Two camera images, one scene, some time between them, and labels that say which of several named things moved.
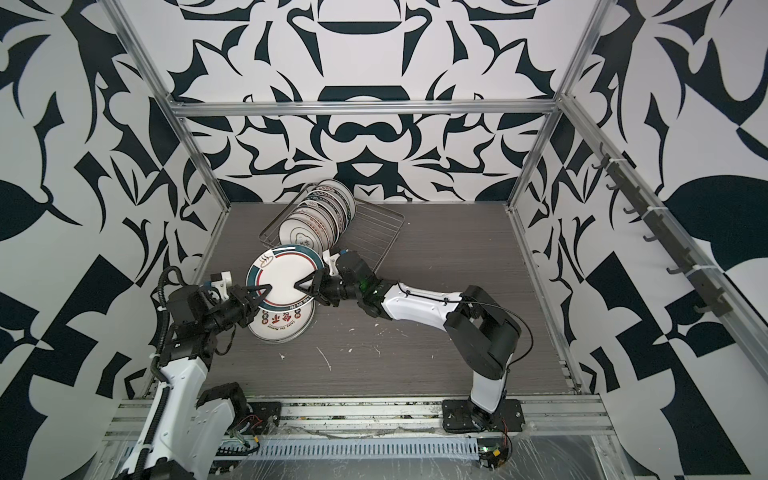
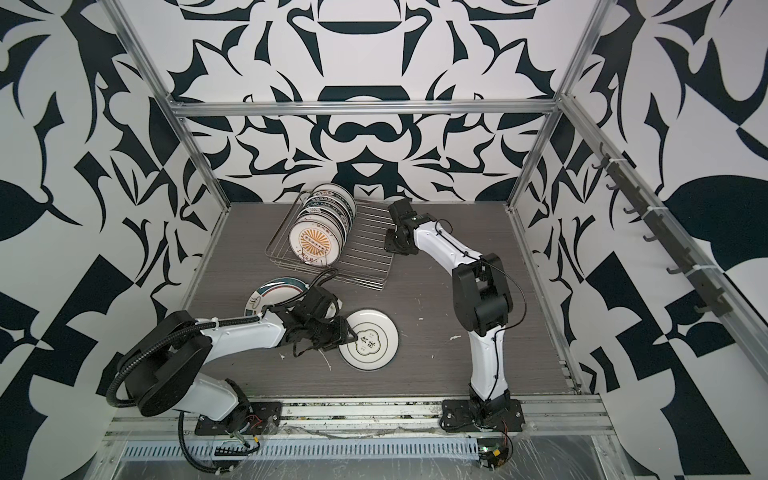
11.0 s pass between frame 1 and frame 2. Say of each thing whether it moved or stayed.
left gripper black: moved
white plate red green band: moved
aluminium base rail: stayed
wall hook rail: stayed
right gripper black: moved
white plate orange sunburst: moved
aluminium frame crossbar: stayed
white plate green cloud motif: moved
